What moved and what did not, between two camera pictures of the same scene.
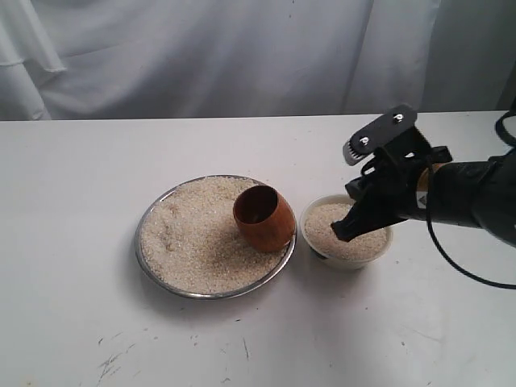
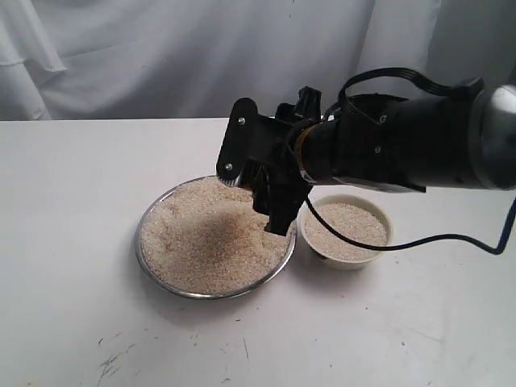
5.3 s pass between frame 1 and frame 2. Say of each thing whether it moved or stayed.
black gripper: moved
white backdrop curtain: stayed
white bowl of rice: stayed
